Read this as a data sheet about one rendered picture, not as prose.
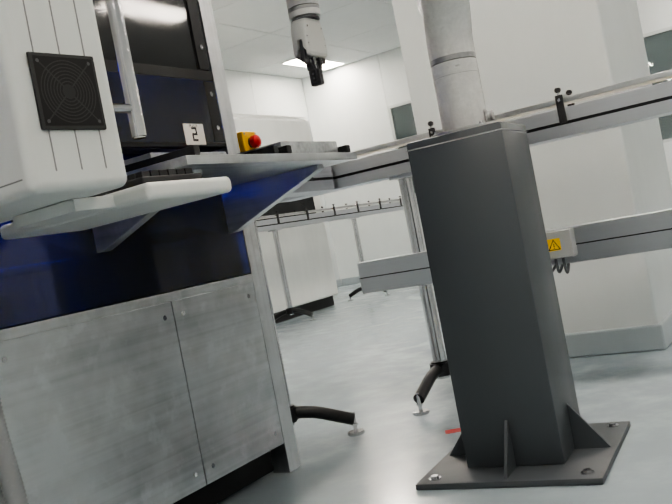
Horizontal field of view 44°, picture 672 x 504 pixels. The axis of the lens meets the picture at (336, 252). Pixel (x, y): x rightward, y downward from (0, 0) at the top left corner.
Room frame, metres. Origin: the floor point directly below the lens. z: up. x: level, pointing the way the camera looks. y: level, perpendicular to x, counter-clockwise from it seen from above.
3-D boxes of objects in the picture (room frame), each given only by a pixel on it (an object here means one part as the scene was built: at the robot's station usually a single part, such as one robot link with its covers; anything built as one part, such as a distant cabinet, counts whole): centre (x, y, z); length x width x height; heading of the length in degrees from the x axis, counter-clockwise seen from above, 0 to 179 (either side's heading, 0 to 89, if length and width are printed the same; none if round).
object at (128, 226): (1.88, 0.40, 0.80); 0.34 x 0.03 x 0.13; 58
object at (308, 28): (2.18, -0.04, 1.19); 0.10 x 0.07 x 0.11; 148
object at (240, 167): (2.10, 0.28, 0.87); 0.70 x 0.48 x 0.02; 148
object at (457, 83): (2.15, -0.39, 0.95); 0.19 x 0.19 x 0.18
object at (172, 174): (1.55, 0.41, 0.82); 0.40 x 0.14 x 0.02; 53
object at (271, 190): (2.31, 0.14, 0.80); 0.34 x 0.03 x 0.13; 58
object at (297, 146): (2.22, 0.16, 0.90); 0.34 x 0.26 x 0.04; 58
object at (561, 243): (2.73, -0.72, 0.50); 0.12 x 0.05 x 0.09; 58
